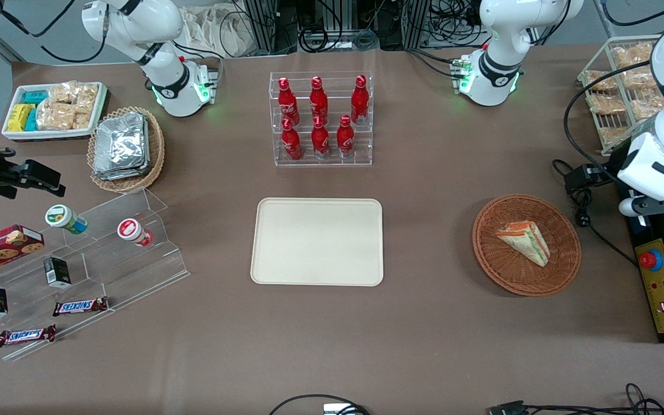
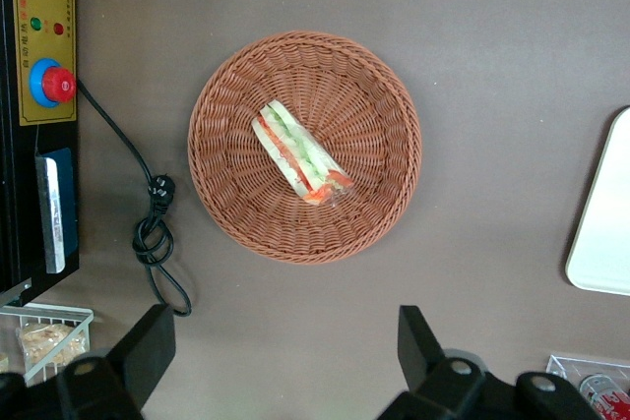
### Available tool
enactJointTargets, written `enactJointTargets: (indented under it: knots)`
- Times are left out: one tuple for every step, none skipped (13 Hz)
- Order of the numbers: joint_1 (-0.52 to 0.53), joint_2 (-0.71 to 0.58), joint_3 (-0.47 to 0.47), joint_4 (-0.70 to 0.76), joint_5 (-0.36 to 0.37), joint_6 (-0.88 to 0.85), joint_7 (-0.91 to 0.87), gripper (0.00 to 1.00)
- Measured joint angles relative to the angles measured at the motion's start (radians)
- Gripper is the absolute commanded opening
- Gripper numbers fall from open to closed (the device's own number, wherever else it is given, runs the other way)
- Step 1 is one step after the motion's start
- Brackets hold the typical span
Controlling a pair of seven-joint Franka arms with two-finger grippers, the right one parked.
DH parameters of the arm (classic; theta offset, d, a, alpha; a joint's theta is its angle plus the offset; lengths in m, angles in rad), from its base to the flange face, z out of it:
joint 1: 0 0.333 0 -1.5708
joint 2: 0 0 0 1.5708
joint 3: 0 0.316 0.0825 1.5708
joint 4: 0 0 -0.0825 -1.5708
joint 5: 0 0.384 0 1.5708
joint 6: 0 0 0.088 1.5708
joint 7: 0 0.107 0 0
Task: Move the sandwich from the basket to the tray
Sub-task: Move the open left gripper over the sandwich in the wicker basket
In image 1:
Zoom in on triangle sandwich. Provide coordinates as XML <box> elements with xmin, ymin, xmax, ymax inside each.
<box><xmin>495</xmin><ymin>221</ymin><xmax>552</xmax><ymax>267</ymax></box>

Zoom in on white rectangular snack tray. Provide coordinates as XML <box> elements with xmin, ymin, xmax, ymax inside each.
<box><xmin>1</xmin><ymin>82</ymin><xmax>108</xmax><ymax>142</ymax></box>

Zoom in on light wicker basket, oval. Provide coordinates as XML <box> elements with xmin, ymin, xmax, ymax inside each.
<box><xmin>87</xmin><ymin>106</ymin><xmax>165</xmax><ymax>193</ymax></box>

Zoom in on brown wicker basket, round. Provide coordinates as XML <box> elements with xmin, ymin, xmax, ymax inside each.
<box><xmin>471</xmin><ymin>194</ymin><xmax>582</xmax><ymax>297</ymax></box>

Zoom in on beige plastic tray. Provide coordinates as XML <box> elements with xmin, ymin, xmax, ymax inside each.
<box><xmin>250</xmin><ymin>198</ymin><xmax>384</xmax><ymax>287</ymax></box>

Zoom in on green lid yogurt cup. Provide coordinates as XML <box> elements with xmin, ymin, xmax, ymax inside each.
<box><xmin>44</xmin><ymin>204</ymin><xmax>88</xmax><ymax>235</ymax></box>

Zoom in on rice cracker packet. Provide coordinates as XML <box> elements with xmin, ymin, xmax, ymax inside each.
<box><xmin>48</xmin><ymin>81</ymin><xmax>78</xmax><ymax>105</ymax></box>
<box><xmin>76</xmin><ymin>84</ymin><xmax>100</xmax><ymax>108</ymax></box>
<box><xmin>36</xmin><ymin>102</ymin><xmax>76</xmax><ymax>131</ymax></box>
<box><xmin>73</xmin><ymin>104</ymin><xmax>95</xmax><ymax>131</ymax></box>

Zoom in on yellow snack packet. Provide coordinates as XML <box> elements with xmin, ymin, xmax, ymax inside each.
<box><xmin>7</xmin><ymin>104</ymin><xmax>36</xmax><ymax>133</ymax></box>

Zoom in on silver foil pack stack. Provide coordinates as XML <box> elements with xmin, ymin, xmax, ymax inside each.
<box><xmin>92</xmin><ymin>112</ymin><xmax>152</xmax><ymax>181</ymax></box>

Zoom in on black yellow control box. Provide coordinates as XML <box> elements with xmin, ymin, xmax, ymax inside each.
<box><xmin>608</xmin><ymin>138</ymin><xmax>664</xmax><ymax>345</ymax></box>

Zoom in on red lid yogurt cup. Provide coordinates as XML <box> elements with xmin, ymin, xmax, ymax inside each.
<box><xmin>117</xmin><ymin>218</ymin><xmax>154</xmax><ymax>247</ymax></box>

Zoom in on bagged cracker packet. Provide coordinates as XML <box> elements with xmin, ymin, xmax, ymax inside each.
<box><xmin>620</xmin><ymin>66</ymin><xmax>659</xmax><ymax>91</ymax></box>
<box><xmin>588</xmin><ymin>93</ymin><xmax>627</xmax><ymax>115</ymax></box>
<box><xmin>611</xmin><ymin>43</ymin><xmax>659</xmax><ymax>68</ymax></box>
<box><xmin>585</xmin><ymin>70</ymin><xmax>621</xmax><ymax>92</ymax></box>
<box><xmin>626</xmin><ymin>95</ymin><xmax>664</xmax><ymax>119</ymax></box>
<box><xmin>597</xmin><ymin>125</ymin><xmax>633</xmax><ymax>146</ymax></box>

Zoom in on black power adapter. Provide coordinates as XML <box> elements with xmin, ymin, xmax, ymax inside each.
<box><xmin>564</xmin><ymin>164</ymin><xmax>602</xmax><ymax>194</ymax></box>

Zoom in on clear acrylic tiered stand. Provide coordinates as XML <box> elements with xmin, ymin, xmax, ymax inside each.
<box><xmin>0</xmin><ymin>187</ymin><xmax>190</xmax><ymax>362</ymax></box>

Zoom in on Snickers chocolate bar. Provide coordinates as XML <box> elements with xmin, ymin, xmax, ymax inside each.
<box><xmin>52</xmin><ymin>296</ymin><xmax>110</xmax><ymax>317</ymax></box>
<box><xmin>0</xmin><ymin>325</ymin><xmax>57</xmax><ymax>348</ymax></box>

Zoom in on beige cloth bag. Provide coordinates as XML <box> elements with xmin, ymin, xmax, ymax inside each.
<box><xmin>179</xmin><ymin>5</ymin><xmax>253</xmax><ymax>59</ymax></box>

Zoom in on red cola bottle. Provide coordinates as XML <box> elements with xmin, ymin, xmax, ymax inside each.
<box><xmin>277</xmin><ymin>77</ymin><xmax>300</xmax><ymax>126</ymax></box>
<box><xmin>311</xmin><ymin>115</ymin><xmax>331</xmax><ymax>160</ymax></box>
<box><xmin>350</xmin><ymin>74</ymin><xmax>370</xmax><ymax>125</ymax></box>
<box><xmin>310</xmin><ymin>76</ymin><xmax>329</xmax><ymax>123</ymax></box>
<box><xmin>281</xmin><ymin>118</ymin><xmax>304</xmax><ymax>162</ymax></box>
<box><xmin>337</xmin><ymin>114</ymin><xmax>356</xmax><ymax>159</ymax></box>

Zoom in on clear acrylic bottle rack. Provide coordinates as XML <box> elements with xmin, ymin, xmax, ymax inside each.
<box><xmin>269</xmin><ymin>71</ymin><xmax>374</xmax><ymax>168</ymax></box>

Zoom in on black adapter power cable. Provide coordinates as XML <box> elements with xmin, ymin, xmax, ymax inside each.
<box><xmin>552</xmin><ymin>159</ymin><xmax>639</xmax><ymax>267</ymax></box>

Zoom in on white wire rack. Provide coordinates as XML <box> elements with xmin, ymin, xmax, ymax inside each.
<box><xmin>577</xmin><ymin>36</ymin><xmax>664</xmax><ymax>157</ymax></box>

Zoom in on black tangled cables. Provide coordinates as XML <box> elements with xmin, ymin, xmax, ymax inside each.
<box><xmin>525</xmin><ymin>383</ymin><xmax>664</xmax><ymax>415</ymax></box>

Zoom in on black cable connector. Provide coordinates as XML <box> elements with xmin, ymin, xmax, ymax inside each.
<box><xmin>486</xmin><ymin>400</ymin><xmax>529</xmax><ymax>415</ymax></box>

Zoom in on aluminium frame rack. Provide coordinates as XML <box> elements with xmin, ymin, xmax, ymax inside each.
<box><xmin>243</xmin><ymin>0</ymin><xmax>432</xmax><ymax>54</ymax></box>

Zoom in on black looped cable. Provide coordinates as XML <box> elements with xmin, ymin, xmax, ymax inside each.
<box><xmin>268</xmin><ymin>394</ymin><xmax>371</xmax><ymax>415</ymax></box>

